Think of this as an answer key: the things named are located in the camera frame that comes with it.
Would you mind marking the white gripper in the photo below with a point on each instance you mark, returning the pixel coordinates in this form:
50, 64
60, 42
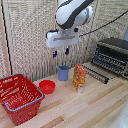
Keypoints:
61, 38

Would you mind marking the orange yellow food box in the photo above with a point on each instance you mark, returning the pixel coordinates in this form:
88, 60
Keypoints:
79, 78

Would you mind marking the red bowl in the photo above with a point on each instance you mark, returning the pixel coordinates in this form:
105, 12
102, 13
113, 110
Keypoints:
47, 86

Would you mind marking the black toaster oven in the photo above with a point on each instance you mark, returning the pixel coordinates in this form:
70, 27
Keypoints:
111, 55

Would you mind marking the beige woven screen panel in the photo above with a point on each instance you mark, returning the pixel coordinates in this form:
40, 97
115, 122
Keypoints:
81, 50
111, 16
30, 40

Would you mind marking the blue cup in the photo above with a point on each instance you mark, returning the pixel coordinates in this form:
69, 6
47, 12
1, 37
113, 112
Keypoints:
63, 73

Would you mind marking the red plastic shopping basket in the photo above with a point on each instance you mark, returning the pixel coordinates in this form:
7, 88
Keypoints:
20, 98

